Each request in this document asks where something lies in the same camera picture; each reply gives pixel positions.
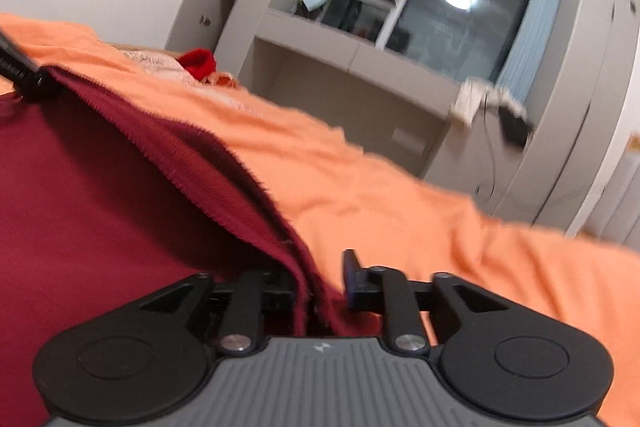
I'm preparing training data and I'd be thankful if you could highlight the white wall socket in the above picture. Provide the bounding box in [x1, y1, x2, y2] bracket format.
[391, 127, 431, 152]

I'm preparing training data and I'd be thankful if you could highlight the grey padded wooden headboard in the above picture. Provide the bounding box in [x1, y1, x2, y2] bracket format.
[597, 134, 640, 253]

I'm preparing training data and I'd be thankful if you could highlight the curved black cable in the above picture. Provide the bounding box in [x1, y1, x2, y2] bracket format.
[475, 94, 501, 202]

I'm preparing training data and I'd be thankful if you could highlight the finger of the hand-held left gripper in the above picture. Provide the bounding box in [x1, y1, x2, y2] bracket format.
[0, 29, 63, 104]

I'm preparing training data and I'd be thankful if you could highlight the grey built-in wardrobe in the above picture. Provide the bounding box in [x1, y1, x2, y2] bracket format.
[165, 0, 640, 238]

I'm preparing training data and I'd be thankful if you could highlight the white cloth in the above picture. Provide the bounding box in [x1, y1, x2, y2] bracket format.
[450, 77, 526, 125]

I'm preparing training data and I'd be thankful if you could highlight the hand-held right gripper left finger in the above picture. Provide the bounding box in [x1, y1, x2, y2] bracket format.
[137, 269, 297, 355]

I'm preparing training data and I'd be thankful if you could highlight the orange patterned cloth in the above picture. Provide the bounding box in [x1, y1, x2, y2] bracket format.
[202, 71, 238, 90]

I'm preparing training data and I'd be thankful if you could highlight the dark red long-sleeve shirt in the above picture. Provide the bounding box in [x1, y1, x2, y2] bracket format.
[0, 64, 376, 427]

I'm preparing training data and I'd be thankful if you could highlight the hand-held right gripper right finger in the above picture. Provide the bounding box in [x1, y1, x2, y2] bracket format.
[341, 249, 511, 356]

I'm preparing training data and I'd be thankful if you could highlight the pale patterned pillow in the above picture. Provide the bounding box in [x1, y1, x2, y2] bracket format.
[119, 48, 251, 108]

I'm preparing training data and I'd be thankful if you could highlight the bright red cloth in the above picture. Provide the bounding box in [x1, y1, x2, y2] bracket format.
[177, 48, 217, 82]

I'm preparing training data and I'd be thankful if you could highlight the orange blanket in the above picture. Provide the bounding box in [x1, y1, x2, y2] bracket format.
[0, 12, 640, 427]

